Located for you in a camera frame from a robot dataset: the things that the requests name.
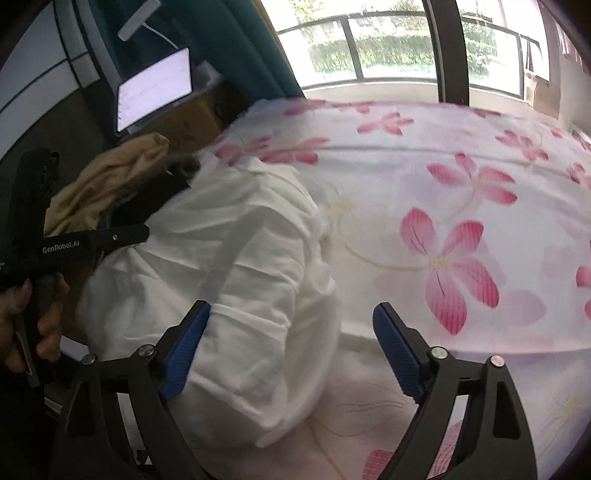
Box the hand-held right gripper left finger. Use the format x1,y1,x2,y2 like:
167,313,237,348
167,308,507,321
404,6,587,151
62,300,213,480

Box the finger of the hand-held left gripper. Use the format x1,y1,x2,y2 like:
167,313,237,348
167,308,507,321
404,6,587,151
90,223,151,257

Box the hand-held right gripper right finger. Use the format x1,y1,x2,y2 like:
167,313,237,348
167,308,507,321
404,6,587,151
372,302,539,480

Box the white shirt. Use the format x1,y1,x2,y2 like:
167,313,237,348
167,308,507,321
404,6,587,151
76,157,345,450

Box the hanging clothes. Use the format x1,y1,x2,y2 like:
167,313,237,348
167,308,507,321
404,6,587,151
554,18,591,75

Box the person's left hand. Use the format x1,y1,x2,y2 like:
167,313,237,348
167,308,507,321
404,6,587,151
0,274,70,372

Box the tan cloth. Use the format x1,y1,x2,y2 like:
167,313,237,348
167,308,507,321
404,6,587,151
44,133,171,236

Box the cardboard box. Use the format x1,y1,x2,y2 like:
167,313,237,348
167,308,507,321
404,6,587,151
129,80,245,158

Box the tablet with bright screen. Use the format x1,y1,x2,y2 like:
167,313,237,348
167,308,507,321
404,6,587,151
115,46,194,134

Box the pink floral tablecloth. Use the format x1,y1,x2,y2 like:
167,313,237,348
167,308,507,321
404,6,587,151
203,97,591,480

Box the white power strip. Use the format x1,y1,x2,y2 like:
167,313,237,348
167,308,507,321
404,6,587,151
117,0,162,40

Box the teal curtain with yellow lining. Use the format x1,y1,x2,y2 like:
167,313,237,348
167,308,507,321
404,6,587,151
88,0,305,100

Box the black balcony railing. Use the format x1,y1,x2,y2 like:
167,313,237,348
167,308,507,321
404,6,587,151
274,11,541,100

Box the white cable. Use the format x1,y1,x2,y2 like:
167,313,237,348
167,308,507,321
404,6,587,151
147,22,180,51

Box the dark window frame post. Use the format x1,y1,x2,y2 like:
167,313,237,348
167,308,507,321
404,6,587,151
422,0,472,107

